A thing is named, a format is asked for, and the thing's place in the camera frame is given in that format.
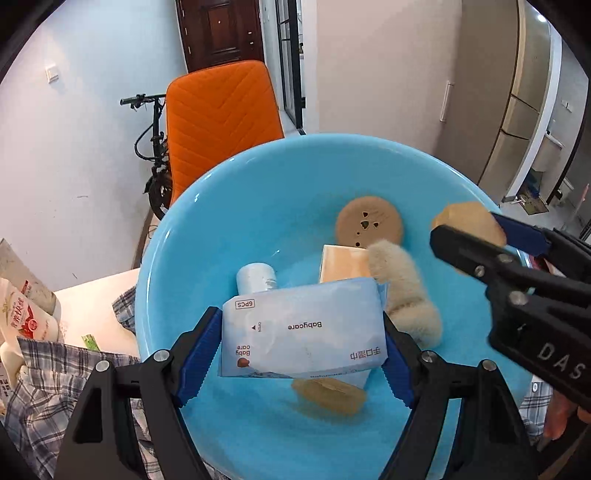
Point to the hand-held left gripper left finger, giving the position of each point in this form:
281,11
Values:
199,360

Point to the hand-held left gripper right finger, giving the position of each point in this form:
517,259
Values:
397,367

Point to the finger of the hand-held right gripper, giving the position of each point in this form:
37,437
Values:
461,251
521,233

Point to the tan round cake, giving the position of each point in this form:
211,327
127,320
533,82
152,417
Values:
471,221

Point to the pale blue sunscreen tube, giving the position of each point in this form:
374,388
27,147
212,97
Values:
256,277

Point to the pale blue wet wipes packet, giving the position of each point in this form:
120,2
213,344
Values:
300,327

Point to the blue plastic basin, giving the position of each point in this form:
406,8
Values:
286,184

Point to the person's right hand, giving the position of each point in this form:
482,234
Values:
556,415

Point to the beige fluffy plush roll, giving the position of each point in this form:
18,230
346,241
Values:
406,295

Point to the brown round face disc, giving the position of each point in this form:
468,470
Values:
369,221

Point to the small green packet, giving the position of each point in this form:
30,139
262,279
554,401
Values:
91,344

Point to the beige small box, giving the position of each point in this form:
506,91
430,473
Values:
341,263

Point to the beige tall cabinet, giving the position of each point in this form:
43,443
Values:
521,92

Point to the blue plaid shirt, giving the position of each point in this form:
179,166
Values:
37,369

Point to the black bicycle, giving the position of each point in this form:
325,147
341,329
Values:
159,189

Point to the white red label milk bottle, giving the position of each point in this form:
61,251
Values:
27,318

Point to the white plastic bottle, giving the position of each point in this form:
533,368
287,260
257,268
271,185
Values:
11,364

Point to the orange quilted chair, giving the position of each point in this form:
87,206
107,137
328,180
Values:
221,124

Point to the black framed glass door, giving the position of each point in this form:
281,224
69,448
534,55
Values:
291,69

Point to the dark brown door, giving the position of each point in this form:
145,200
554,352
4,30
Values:
221,27

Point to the white light switch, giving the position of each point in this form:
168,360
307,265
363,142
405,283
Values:
52,73

